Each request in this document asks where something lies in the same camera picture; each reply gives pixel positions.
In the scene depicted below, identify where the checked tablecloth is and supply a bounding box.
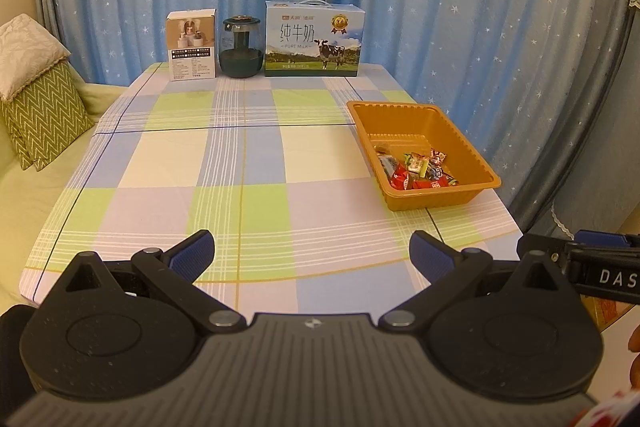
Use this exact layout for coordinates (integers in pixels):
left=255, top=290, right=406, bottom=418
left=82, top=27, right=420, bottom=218
left=19, top=62, right=523, bottom=323

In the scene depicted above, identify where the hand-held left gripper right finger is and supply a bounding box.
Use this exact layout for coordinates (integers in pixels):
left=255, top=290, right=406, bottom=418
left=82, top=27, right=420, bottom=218
left=378, top=230, right=569, bottom=334

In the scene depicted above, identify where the grey curtain with lace trim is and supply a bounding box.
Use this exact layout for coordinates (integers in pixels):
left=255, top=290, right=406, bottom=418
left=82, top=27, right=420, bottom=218
left=515, top=0, right=640, bottom=242

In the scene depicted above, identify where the white product box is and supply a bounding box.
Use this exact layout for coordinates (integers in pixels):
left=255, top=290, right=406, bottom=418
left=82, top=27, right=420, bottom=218
left=166, top=8, right=218, bottom=82

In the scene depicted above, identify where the pale green sofa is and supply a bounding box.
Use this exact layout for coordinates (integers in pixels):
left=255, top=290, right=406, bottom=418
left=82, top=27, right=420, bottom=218
left=0, top=79, right=136, bottom=313

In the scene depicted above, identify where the pile of snack packets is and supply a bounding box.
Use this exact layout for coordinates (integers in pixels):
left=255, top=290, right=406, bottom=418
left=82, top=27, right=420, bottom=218
left=375, top=146, right=460, bottom=192

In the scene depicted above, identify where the red white cloth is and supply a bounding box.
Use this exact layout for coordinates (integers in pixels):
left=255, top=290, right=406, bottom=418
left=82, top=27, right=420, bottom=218
left=570, top=386, right=640, bottom=427

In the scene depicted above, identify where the orange plastic tray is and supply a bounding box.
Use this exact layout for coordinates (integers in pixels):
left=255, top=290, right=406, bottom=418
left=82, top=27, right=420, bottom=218
left=346, top=101, right=502, bottom=212

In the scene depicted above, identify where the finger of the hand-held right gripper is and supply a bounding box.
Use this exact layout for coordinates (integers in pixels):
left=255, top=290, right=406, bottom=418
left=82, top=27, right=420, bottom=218
left=516, top=234, right=571, bottom=266
left=574, top=230, right=640, bottom=250

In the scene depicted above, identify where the milk carton box with handle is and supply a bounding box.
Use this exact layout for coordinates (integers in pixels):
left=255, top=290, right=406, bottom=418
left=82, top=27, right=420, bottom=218
left=264, top=0, right=365, bottom=78

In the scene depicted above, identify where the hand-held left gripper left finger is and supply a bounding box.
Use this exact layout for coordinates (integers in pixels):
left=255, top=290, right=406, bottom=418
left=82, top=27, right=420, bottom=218
left=62, top=230, right=246, bottom=334

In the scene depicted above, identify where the white quilted cushion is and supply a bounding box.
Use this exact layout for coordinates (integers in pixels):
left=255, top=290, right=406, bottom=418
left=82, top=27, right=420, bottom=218
left=0, top=13, right=72, bottom=102

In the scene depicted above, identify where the dark glass jar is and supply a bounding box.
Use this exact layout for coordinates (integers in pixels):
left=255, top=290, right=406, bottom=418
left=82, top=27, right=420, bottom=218
left=221, top=15, right=264, bottom=79

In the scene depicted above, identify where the green zigzag cushion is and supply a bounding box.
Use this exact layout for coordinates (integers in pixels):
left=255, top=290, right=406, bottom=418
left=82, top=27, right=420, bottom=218
left=0, top=57, right=96, bottom=172

